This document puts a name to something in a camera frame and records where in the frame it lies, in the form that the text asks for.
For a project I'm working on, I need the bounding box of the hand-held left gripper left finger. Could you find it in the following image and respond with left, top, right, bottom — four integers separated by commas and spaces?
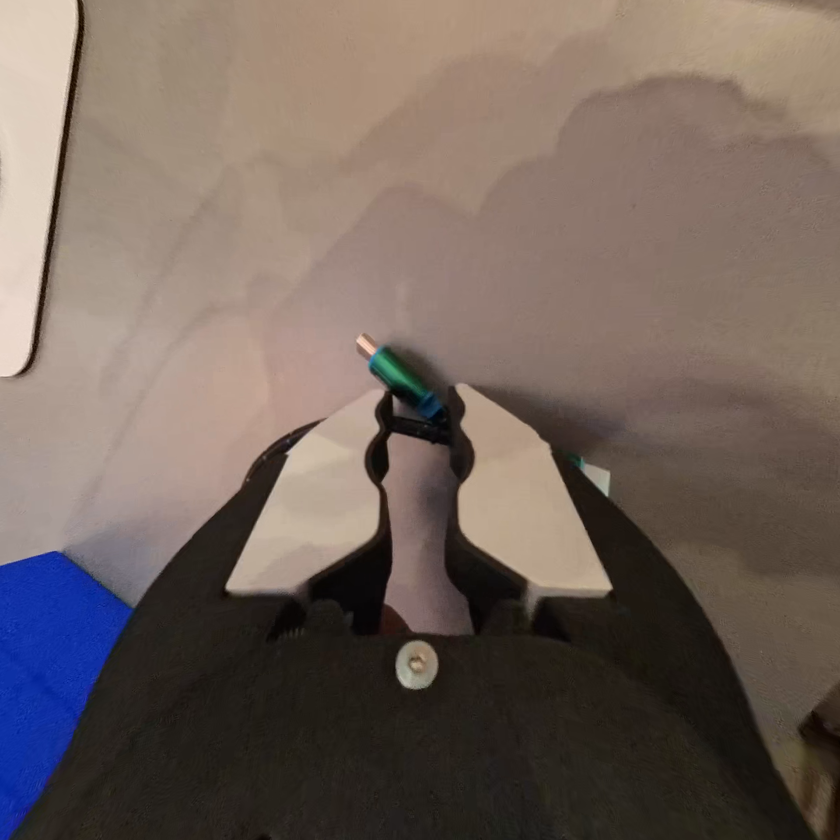
225, 388, 395, 636

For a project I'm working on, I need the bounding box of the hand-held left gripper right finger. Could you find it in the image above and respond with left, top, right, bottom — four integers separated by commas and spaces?
448, 382, 613, 635

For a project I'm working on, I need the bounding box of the green plug usb cable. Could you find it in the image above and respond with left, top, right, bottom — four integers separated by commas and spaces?
243, 333, 455, 490

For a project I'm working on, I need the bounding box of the blue plastic bin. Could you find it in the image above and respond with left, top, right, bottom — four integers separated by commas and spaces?
0, 551, 135, 840

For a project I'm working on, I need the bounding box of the white teal paper tag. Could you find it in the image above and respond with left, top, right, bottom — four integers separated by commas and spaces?
566, 453, 613, 497

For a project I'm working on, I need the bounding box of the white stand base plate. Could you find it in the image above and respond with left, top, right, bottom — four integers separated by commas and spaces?
0, 0, 84, 379

